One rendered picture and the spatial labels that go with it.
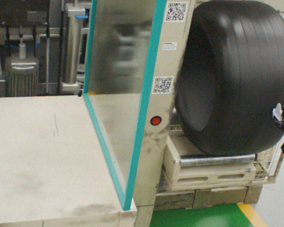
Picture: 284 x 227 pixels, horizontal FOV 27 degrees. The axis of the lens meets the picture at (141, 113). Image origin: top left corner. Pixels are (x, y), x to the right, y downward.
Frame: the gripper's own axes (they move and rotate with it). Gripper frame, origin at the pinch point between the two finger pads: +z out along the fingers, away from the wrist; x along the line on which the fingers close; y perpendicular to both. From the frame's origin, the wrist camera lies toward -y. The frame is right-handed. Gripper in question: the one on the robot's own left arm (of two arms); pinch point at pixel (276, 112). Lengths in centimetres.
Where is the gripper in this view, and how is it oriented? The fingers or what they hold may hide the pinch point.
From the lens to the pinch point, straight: 211.4
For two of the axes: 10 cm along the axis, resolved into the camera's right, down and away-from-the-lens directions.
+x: -9.5, 0.4, -3.0
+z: -2.8, -4.6, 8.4
